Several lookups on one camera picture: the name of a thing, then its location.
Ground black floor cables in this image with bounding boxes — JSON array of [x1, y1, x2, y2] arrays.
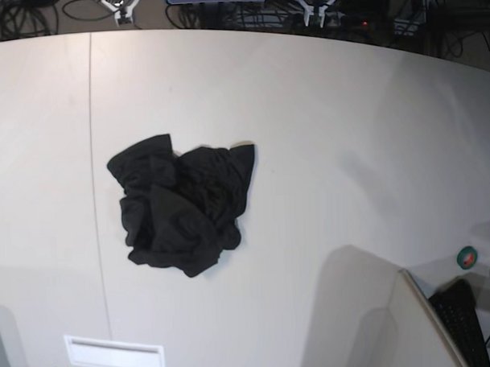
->
[[0, 0, 62, 34]]

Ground green tape roll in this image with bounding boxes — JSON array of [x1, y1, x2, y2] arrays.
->
[[456, 245, 479, 270]]

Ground black t-shirt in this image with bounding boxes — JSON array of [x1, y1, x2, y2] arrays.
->
[[107, 134, 256, 278]]

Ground white partition panel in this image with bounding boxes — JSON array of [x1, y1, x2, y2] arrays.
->
[[300, 245, 468, 367]]

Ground black power strip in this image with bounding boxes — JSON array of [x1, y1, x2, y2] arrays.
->
[[339, 14, 391, 32]]

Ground black keyboard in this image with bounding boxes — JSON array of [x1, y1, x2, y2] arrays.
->
[[429, 278, 490, 367]]

